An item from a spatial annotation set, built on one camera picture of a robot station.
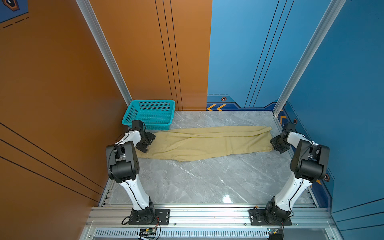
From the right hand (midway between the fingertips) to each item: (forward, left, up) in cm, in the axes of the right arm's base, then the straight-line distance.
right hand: (273, 144), depth 100 cm
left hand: (+2, +82, +3) cm, 82 cm away
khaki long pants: (0, +61, 0) cm, 61 cm away
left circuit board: (-48, +75, -2) cm, 89 cm away
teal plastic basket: (+29, +84, 0) cm, 89 cm away
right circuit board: (-49, +13, -4) cm, 51 cm away
